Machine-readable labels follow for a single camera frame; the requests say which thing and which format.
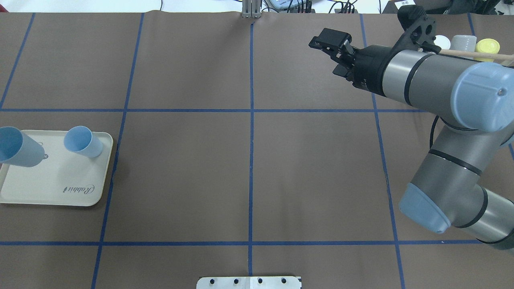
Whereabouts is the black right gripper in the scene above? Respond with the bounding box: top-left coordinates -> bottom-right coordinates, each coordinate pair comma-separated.
308,6 -> 441,95

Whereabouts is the pale green plastic cup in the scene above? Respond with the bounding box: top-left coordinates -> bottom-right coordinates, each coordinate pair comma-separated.
434,35 -> 451,50

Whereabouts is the grey plastic cup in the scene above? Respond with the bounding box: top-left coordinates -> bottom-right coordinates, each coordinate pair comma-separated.
450,35 -> 477,52

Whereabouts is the yellow plastic cup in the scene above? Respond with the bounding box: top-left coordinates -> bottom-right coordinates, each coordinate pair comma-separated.
475,38 -> 501,54

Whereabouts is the blue cup front row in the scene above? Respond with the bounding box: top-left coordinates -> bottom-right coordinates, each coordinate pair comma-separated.
0,126 -> 45,167

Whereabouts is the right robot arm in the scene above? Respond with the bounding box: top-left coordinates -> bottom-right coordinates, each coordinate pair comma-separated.
309,5 -> 514,254

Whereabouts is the black label box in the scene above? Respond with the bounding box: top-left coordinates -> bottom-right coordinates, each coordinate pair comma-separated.
381,0 -> 428,14

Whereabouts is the cream plastic tray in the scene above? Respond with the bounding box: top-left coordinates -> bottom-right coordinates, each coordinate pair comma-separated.
0,130 -> 113,207

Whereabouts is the aluminium frame post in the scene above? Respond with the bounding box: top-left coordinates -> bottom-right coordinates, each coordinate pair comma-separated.
241,0 -> 263,18

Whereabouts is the white wire cup rack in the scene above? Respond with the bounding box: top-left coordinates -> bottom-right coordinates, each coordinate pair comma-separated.
439,49 -> 514,61

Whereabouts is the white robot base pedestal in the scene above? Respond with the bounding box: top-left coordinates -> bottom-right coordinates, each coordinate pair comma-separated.
196,276 -> 302,289

